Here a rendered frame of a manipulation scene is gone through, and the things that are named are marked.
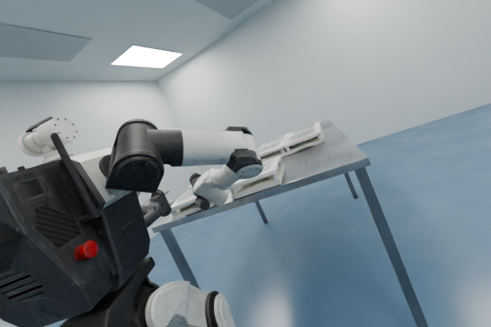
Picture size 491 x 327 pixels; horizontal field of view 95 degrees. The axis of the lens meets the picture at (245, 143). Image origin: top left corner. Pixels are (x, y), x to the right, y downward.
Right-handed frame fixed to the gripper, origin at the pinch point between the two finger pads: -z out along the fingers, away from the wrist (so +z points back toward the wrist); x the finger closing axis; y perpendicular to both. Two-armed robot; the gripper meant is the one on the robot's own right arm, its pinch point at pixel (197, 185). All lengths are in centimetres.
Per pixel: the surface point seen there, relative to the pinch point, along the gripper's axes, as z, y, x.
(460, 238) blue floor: 26, 125, 100
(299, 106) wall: -235, 266, -6
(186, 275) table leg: -26, -22, 45
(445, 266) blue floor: 29, 99, 100
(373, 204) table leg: 40, 54, 33
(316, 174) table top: 31, 40, 14
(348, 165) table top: 40, 50, 14
